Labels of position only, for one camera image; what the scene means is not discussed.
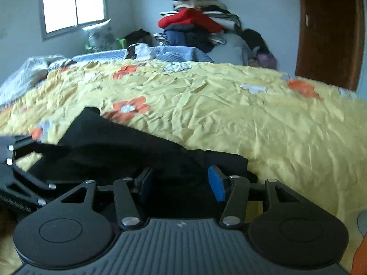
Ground green plastic chair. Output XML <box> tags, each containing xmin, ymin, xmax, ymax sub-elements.
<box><xmin>85</xmin><ymin>37</ymin><xmax>127</xmax><ymax>52</ymax></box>

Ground brown wooden door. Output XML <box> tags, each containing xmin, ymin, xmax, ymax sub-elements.
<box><xmin>295</xmin><ymin>0</ymin><xmax>364</xmax><ymax>91</ymax></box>

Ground floral pillow by window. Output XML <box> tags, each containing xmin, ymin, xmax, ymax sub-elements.
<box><xmin>83</xmin><ymin>19</ymin><xmax>118</xmax><ymax>52</ymax></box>

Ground yellow floral bedsheet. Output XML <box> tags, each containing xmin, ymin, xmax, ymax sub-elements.
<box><xmin>1</xmin><ymin>60</ymin><xmax>366</xmax><ymax>270</ymax></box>

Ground white crumpled blanket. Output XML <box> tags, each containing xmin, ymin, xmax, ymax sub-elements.
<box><xmin>1</xmin><ymin>55</ymin><xmax>66</xmax><ymax>109</ymax></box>

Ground window with grey frame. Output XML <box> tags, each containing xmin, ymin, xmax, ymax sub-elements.
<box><xmin>39</xmin><ymin>0</ymin><xmax>107</xmax><ymax>40</ymax></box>

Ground pile of clothes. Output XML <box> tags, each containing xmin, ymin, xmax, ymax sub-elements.
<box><xmin>154</xmin><ymin>0</ymin><xmax>278</xmax><ymax>70</ymax></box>

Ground black pants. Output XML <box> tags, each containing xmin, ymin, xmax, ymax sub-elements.
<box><xmin>29</xmin><ymin>107</ymin><xmax>258</xmax><ymax>219</ymax></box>

